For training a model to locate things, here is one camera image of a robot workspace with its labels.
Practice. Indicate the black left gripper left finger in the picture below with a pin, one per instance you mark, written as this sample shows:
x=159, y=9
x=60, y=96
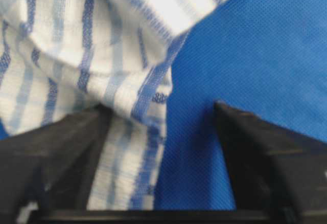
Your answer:
x=53, y=166

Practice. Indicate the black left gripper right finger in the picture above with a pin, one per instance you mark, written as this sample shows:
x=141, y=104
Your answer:
x=271, y=168

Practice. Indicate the white blue striped towel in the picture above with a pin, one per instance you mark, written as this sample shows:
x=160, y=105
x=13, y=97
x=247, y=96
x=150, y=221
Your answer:
x=62, y=56

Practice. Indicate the blue table cloth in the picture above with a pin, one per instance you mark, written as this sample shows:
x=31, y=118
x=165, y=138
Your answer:
x=265, y=56

